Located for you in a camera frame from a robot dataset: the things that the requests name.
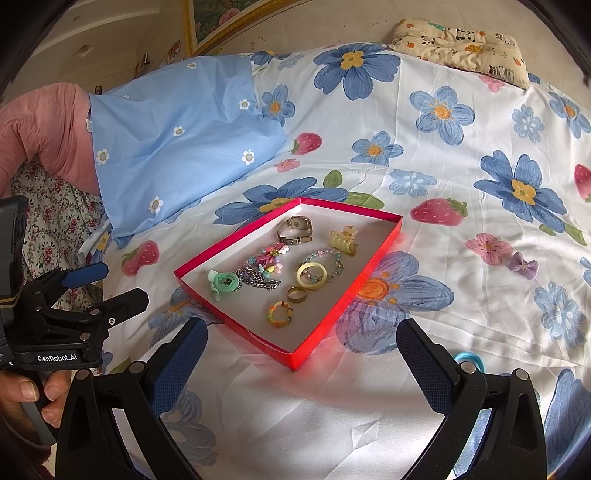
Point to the person's left hand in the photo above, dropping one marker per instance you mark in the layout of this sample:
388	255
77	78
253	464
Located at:
57	397

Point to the panda print pillow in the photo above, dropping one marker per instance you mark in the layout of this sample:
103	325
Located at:
461	46

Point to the purple flower hair clip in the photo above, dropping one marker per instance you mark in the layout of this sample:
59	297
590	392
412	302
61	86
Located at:
524	266

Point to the pink quilt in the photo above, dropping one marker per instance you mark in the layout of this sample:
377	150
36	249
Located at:
41	124

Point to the blue daisy pillowcase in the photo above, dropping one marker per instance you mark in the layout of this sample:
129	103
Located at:
184	138

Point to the framed flower picture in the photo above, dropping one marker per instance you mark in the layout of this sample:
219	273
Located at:
217	18

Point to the person's left forearm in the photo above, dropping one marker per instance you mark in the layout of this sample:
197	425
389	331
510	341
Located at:
23	450

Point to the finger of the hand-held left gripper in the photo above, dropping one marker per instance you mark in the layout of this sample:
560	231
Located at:
85	274
124	304

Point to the floral strawberry bedsheet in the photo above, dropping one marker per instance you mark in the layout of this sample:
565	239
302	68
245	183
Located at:
295	415

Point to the small-flower print cloth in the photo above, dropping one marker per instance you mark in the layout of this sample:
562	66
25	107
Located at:
51	212

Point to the yellow translucent claw clip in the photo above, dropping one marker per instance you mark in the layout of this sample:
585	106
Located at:
342	242

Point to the pale yellow bangle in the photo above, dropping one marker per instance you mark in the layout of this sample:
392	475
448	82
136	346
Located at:
299	276

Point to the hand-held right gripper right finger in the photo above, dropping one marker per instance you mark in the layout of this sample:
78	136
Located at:
427	364

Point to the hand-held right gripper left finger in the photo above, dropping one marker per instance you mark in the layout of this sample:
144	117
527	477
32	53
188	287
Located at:
173	369

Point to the red shallow box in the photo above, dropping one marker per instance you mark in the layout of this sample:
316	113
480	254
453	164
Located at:
323	318

